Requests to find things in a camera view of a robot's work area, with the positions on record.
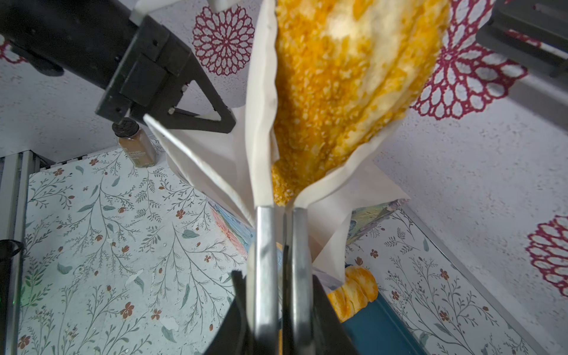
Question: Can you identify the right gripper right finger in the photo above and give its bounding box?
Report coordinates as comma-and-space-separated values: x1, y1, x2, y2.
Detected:
283, 121, 402, 354

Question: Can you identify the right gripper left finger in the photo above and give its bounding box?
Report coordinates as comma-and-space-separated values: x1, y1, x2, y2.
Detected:
245, 1, 279, 354

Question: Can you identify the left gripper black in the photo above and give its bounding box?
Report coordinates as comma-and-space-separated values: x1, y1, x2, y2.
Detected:
1, 1, 236, 133

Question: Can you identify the floral paper gift bag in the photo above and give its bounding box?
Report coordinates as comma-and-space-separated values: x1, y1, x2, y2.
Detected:
143, 104, 411, 285

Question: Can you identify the large round bread loaf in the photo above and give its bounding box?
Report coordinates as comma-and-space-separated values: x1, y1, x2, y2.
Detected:
272, 1, 451, 206

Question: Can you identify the striped bread roll upper left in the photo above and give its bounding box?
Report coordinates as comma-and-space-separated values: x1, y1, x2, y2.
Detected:
327, 266, 379, 322

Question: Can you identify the brown spice bottle black cap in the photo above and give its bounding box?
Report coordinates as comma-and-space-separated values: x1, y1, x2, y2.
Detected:
112, 118, 158, 168

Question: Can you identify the teal serving tray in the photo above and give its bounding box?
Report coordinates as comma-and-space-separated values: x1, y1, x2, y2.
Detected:
343, 295, 427, 355

